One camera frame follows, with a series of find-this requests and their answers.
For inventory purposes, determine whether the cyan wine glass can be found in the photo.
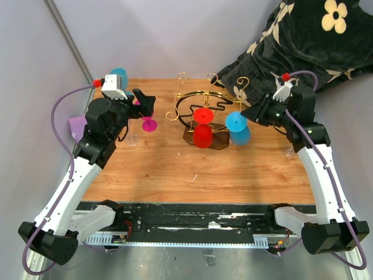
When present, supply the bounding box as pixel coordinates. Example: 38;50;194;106
226;111;251;146
110;68;133;95

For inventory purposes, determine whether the aluminium corner rail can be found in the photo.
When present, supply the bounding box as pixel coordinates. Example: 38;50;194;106
43;0;93;82

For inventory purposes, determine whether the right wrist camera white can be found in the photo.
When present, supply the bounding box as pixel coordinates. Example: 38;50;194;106
272;79;293;103

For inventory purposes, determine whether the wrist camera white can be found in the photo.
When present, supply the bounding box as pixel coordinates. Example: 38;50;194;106
272;79;293;103
101;74;128;100

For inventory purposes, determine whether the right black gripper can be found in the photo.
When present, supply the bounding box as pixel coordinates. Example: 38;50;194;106
241;92;295;129

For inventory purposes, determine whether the black floral plush pillow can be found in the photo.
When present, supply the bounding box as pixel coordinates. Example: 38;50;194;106
214;1;372;106

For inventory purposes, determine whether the red wine glass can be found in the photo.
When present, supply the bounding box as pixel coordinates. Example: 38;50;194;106
193;107;214;148

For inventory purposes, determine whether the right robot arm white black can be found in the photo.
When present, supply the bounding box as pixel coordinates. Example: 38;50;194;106
242;86;370;254

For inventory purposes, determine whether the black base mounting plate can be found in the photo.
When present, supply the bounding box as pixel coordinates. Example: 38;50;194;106
75;201;317;244

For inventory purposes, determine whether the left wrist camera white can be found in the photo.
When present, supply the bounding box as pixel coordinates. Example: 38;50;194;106
101;74;128;100

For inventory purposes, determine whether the magenta wine glass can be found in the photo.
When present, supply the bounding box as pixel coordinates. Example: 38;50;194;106
142;114;157;132

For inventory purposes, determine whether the purple cloth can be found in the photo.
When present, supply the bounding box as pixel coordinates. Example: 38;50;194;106
68;115;87;143

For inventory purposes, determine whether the gold wire wine glass rack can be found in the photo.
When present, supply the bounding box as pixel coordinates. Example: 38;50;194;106
166;76;251;150

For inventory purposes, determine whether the slotted grey cable duct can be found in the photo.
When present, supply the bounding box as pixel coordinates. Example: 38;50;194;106
83;232;269;249

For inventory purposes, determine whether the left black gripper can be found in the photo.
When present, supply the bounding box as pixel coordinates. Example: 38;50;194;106
105;88;156;141

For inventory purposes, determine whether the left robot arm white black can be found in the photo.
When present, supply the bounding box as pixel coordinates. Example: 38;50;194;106
18;89;156;265

